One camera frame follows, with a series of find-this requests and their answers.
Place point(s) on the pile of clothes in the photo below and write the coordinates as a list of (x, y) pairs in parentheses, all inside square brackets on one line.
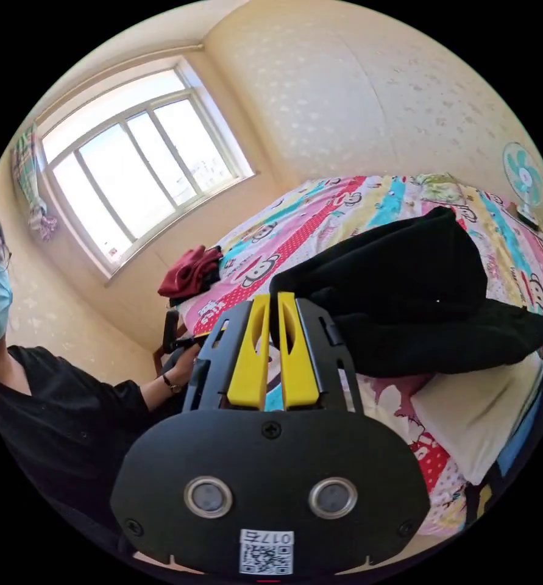
[(189, 274)]

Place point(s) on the black long pants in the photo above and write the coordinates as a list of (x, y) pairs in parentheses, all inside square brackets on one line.
[(403, 292)]

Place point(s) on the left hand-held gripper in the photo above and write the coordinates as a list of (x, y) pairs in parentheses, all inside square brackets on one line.
[(186, 343)]

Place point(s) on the bed with cartoon printed sheet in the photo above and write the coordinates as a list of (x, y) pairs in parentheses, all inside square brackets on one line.
[(298, 228)]

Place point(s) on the person's left forearm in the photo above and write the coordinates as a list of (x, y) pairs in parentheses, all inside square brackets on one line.
[(159, 388)]

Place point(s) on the person's left hand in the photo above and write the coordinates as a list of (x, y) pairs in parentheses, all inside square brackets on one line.
[(183, 368)]

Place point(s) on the green floral pillow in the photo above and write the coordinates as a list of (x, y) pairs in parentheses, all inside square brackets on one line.
[(440, 186)]

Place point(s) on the white pillow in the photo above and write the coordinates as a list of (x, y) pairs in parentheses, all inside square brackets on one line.
[(477, 411)]

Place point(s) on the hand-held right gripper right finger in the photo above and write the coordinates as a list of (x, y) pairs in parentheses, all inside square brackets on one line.
[(298, 375)]

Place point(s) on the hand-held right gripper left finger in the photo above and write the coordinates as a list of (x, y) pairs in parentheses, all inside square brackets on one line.
[(246, 370)]

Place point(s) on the person's body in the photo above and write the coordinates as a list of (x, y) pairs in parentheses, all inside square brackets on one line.
[(52, 411)]

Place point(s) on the window with white frame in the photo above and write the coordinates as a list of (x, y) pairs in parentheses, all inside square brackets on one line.
[(138, 178)]

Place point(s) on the standing fan with teal blades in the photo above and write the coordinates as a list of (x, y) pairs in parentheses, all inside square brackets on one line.
[(525, 176)]

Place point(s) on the plaid curtain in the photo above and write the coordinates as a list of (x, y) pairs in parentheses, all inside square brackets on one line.
[(29, 183)]

